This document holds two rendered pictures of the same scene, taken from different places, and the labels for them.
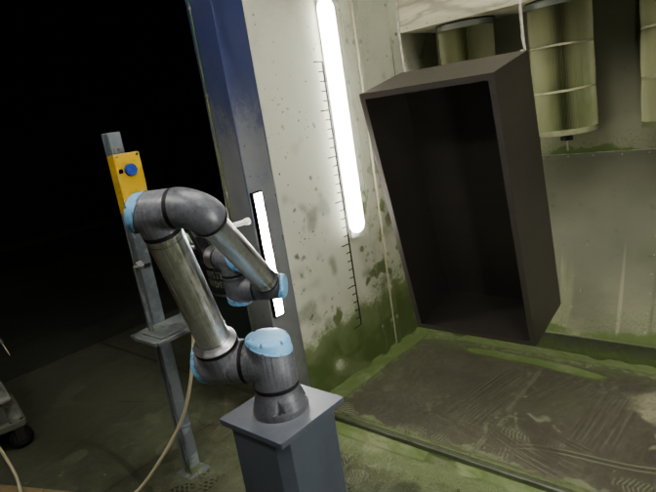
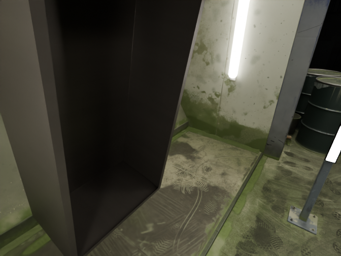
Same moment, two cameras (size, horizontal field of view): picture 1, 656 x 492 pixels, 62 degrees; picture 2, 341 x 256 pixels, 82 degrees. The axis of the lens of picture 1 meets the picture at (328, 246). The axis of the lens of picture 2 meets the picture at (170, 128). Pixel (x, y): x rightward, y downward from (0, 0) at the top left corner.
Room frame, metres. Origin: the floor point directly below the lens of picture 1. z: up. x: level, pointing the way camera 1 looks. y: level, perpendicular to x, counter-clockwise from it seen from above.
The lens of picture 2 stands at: (2.26, 0.15, 1.38)
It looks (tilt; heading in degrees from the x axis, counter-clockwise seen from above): 26 degrees down; 263
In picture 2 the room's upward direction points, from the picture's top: 1 degrees clockwise
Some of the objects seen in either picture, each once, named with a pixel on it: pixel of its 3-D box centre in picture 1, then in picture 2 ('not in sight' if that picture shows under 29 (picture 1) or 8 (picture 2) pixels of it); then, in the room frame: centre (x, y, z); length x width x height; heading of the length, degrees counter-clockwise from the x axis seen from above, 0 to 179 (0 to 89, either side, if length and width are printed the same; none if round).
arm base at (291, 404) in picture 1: (278, 394); not in sight; (1.70, 0.24, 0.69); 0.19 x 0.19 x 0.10
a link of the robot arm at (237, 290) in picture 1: (239, 288); not in sight; (1.94, 0.34, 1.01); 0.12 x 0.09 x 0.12; 74
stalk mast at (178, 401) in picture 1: (154, 314); not in sight; (2.37, 0.82, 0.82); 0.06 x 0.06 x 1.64; 47
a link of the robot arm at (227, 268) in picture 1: (230, 259); not in sight; (1.95, 0.36, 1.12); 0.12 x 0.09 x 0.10; 47
